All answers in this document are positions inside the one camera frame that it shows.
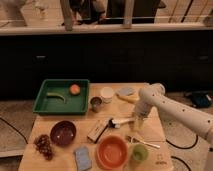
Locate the black cable left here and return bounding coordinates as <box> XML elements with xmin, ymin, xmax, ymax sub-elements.
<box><xmin>0</xmin><ymin>116</ymin><xmax>30</xmax><ymax>145</ymax></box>

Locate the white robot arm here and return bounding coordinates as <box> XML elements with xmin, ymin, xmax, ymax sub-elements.
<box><xmin>134</xmin><ymin>83</ymin><xmax>213</xmax><ymax>144</ymax></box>

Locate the green bean pod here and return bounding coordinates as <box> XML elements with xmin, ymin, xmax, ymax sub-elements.
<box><xmin>46</xmin><ymin>92</ymin><xmax>66</xmax><ymax>103</ymax></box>

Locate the orange bowl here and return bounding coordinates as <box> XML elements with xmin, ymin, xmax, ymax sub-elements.
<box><xmin>95</xmin><ymin>135</ymin><xmax>128</xmax><ymax>170</ymax></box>

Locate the white rectangular box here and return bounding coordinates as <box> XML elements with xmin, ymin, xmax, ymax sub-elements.
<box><xmin>87</xmin><ymin>120</ymin><xmax>108</xmax><ymax>143</ymax></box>

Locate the green cup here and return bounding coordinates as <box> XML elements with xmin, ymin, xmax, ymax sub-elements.
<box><xmin>131</xmin><ymin>144</ymin><xmax>148</xmax><ymax>163</ymax></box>

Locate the green plastic tray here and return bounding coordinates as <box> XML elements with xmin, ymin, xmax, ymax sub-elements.
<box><xmin>33</xmin><ymin>79</ymin><xmax>90</xmax><ymax>115</ymax></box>

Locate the red grape bunch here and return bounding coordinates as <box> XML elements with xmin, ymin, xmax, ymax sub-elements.
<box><xmin>34</xmin><ymin>134</ymin><xmax>53</xmax><ymax>160</ymax></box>

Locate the grey blue cloth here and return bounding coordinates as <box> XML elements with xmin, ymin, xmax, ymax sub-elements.
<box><xmin>117</xmin><ymin>87</ymin><xmax>135</xmax><ymax>96</ymax></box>

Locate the silver fork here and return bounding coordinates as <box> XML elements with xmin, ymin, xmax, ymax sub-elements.
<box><xmin>125</xmin><ymin>135</ymin><xmax>160</xmax><ymax>149</ymax></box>

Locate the purple bowl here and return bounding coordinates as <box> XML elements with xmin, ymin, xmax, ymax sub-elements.
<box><xmin>50</xmin><ymin>121</ymin><xmax>76</xmax><ymax>147</ymax></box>

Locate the blue sponge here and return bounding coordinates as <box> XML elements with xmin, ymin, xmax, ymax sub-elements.
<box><xmin>74</xmin><ymin>146</ymin><xmax>92</xmax><ymax>171</ymax></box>

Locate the black cable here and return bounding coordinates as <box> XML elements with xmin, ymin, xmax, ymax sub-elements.
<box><xmin>0</xmin><ymin>116</ymin><xmax>30</xmax><ymax>145</ymax></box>
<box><xmin>165</xmin><ymin>134</ymin><xmax>200</xmax><ymax>150</ymax></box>

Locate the white cup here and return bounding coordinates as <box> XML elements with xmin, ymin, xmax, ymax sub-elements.
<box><xmin>100</xmin><ymin>87</ymin><xmax>115</xmax><ymax>103</ymax></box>

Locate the small metal cup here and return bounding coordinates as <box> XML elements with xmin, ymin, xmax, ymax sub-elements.
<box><xmin>90</xmin><ymin>97</ymin><xmax>102</xmax><ymax>113</ymax></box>

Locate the orange fruit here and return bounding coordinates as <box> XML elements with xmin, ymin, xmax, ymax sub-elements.
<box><xmin>69</xmin><ymin>84</ymin><xmax>81</xmax><ymax>95</ymax></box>

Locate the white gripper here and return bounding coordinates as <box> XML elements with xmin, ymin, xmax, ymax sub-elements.
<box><xmin>132</xmin><ymin>101</ymin><xmax>152</xmax><ymax>132</ymax></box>

